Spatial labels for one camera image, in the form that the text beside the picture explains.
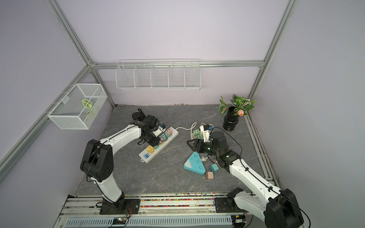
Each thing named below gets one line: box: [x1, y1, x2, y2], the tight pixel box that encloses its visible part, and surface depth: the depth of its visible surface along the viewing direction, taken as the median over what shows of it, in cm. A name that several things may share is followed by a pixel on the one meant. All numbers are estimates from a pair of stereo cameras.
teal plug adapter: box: [209, 163, 220, 172], surface depth 87 cm
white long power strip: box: [138, 126, 179, 164], surface depth 93 cm
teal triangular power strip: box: [183, 151, 206, 175], surface depth 87 cm
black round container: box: [131, 111, 142, 120], surface depth 111 cm
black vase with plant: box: [216, 94, 257, 132], surface depth 89 cm
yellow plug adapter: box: [146, 144, 155, 154], surface depth 91 cm
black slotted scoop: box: [137, 108, 147, 120], surface depth 114 cm
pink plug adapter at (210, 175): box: [207, 171, 214, 180], surface depth 84 cm
